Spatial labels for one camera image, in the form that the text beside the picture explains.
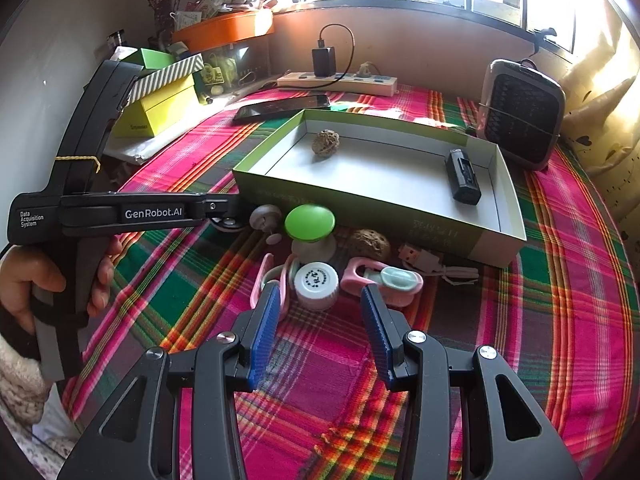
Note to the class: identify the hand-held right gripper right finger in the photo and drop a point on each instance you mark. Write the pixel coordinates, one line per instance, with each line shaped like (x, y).
(377, 330)

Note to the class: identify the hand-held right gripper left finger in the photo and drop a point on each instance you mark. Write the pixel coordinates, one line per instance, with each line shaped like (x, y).
(265, 330)

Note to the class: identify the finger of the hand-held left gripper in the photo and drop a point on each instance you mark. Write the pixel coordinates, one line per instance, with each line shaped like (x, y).
(220, 205)

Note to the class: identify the pink clip with mint insert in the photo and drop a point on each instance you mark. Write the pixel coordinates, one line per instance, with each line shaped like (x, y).
(400, 280)

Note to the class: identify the white round bottle cap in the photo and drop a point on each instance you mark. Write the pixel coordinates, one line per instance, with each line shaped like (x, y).
(315, 282)

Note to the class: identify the dark brown walnut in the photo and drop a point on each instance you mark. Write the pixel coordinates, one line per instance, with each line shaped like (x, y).
(367, 245)

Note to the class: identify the green-rimmed cardboard box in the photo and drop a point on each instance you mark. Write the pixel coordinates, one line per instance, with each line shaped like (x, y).
(380, 170)

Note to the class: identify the person's left forearm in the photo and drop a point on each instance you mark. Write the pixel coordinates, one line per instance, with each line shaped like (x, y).
(20, 385)

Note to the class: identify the person's left hand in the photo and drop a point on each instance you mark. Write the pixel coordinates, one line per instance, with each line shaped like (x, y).
(20, 275)

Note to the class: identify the green mushroom-shaped massager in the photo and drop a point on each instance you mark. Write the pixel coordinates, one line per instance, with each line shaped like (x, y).
(307, 222)

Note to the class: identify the yellow cardboard box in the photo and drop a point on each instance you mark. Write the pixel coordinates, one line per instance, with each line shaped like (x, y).
(160, 110)

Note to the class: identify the black smartphone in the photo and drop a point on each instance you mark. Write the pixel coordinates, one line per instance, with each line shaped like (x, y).
(280, 107)

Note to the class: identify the rough light brown walnut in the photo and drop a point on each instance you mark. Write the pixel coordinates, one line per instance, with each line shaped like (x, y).
(326, 144)

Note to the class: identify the glass tank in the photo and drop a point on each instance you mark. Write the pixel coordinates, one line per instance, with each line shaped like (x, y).
(235, 60)

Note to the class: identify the white power strip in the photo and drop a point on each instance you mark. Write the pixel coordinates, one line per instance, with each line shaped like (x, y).
(340, 84)

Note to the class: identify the orange tray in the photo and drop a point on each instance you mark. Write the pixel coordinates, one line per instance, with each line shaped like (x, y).
(225, 30)

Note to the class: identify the black rectangular gadget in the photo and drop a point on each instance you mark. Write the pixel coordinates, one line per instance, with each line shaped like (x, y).
(462, 175)

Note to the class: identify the black charger block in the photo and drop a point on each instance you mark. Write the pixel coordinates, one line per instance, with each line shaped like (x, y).
(324, 61)

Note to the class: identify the pink plaid cloth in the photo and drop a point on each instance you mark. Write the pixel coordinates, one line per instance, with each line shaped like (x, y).
(550, 285)

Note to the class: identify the grey portable heater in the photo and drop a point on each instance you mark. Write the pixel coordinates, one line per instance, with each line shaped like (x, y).
(520, 115)

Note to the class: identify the cream printed pillow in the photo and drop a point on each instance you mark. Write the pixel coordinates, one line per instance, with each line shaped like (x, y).
(610, 110)

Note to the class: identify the black clamp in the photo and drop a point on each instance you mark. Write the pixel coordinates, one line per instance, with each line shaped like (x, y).
(545, 34)

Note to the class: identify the white wall plug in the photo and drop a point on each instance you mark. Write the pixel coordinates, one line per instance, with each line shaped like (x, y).
(365, 70)

